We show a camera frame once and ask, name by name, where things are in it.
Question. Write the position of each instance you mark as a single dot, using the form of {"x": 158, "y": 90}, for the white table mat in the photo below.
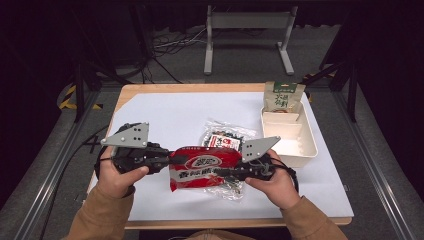
{"x": 173, "y": 113}

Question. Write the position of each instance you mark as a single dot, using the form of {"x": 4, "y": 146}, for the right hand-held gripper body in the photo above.
{"x": 256, "y": 148}

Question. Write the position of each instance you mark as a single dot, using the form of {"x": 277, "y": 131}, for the red seasoning packet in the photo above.
{"x": 200, "y": 163}

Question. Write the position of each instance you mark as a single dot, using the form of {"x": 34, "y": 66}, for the yellow and black floor tape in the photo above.
{"x": 66, "y": 100}

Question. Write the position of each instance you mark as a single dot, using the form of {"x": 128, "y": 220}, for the clear bag of dried seaweed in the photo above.
{"x": 218, "y": 133}

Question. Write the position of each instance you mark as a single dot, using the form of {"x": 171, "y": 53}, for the black stand frame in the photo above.
{"x": 351, "y": 90}
{"x": 79, "y": 90}

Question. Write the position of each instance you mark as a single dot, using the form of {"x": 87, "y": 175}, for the aluminium floor rail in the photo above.
{"x": 376, "y": 176}
{"x": 50, "y": 176}

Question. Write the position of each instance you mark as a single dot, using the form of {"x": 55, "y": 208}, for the person's left hand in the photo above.
{"x": 113, "y": 181}

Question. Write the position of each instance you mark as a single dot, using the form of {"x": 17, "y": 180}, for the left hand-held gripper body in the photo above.
{"x": 133, "y": 136}

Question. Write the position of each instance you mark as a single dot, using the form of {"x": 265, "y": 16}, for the grey metal stand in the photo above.
{"x": 248, "y": 20}

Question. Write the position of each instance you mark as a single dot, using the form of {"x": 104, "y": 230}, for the cream plastic organizer box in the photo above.
{"x": 293, "y": 146}

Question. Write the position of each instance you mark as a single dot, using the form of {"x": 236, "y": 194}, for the person's right hand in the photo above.
{"x": 280, "y": 188}

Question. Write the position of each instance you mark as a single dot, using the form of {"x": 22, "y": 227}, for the beige and green snack packet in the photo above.
{"x": 283, "y": 98}

